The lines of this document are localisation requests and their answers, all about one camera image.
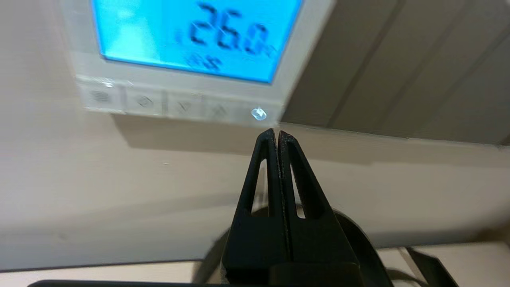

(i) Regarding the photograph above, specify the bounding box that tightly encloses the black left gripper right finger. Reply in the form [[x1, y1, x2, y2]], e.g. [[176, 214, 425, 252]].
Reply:
[[278, 131, 359, 264]]

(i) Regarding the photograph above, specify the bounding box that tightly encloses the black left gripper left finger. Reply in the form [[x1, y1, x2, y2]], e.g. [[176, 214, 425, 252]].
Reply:
[[220, 128, 289, 284]]

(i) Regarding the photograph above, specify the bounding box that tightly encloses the white wall thermostat panel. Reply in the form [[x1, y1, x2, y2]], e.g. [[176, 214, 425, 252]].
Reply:
[[60, 0, 336, 129]]

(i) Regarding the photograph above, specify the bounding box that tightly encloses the white cabinet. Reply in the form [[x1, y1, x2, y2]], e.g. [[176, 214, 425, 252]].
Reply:
[[0, 241, 510, 287]]

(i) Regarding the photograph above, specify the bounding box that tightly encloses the black handbag with silver chain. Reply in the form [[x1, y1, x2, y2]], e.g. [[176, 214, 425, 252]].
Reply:
[[191, 203, 459, 287]]

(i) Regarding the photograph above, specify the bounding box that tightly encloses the grey triple rocker wall switch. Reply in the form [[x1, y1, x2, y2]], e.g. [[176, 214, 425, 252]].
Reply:
[[281, 0, 510, 146]]

